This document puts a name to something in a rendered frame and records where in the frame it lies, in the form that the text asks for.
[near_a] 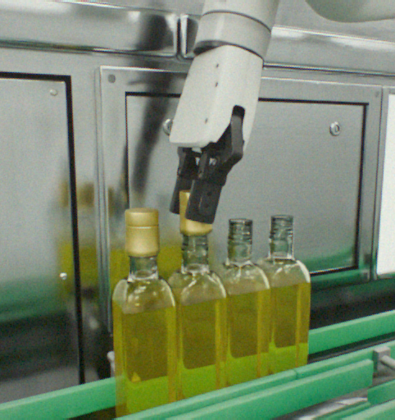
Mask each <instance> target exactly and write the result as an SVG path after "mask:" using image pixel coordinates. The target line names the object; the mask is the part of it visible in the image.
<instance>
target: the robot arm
mask: <svg viewBox="0 0 395 420"><path fill-rule="evenodd" d="M305 1H306V2H307V3H308V6H309V7H310V8H311V9H312V10H313V11H314V12H315V13H316V14H317V15H319V16H321V17H323V18H325V19H326V20H330V21H337V22H346V23H352V22H365V21H381V20H388V19H395V0H305ZM278 5H279V0H205V2H204V5H203V9H202V16H201V20H200V23H199V27H198V32H197V37H196V42H195V45H194V49H193V52H194V55H195V56H196V58H194V61H193V64H192V66H191V68H190V71H188V74H187V78H186V81H185V83H184V87H183V90H182V94H181V96H180V101H179V105H178V108H177V111H176V114H175V119H174V124H173V126H172V130H171V133H170V141H171V144H172V145H173V146H175V147H178V149H177V154H178V156H179V165H178V170H177V178H176V182H175V189H174V193H173V196H172V200H171V204H170V212H171V213H173V214H177V215H179V205H180V203H179V192H180V191H182V190H187V189H190V190H191V192H190V195H189V199H188V202H187V206H186V209H185V214H184V218H185V219H187V220H190V221H198V222H202V223H206V224H213V223H214V221H215V218H216V212H217V208H218V204H219V201H220V194H221V190H222V186H224V185H225V183H226V179H227V175H228V173H229V172H230V171H231V170H232V168H233V166H234V165H235V164H237V163H238V162H239V161H240V160H242V158H243V152H244V151H245V149H246V147H247V142H248V140H249V136H250V134H251V130H252V123H253V119H254V116H255V111H256V107H257V103H258V97H259V93H260V87H261V73H262V69H263V68H264V65H265V60H266V54H267V50H268V47H269V43H270V36H271V33H272V30H273V25H274V22H275V15H276V12H277V9H278ZM193 148H200V150H201V153H200V152H196V151H193ZM196 158H199V161H198V164H197V160H196ZM210 158H212V159H213V161H212V162H211V163H210V164H209V161H210Z"/></svg>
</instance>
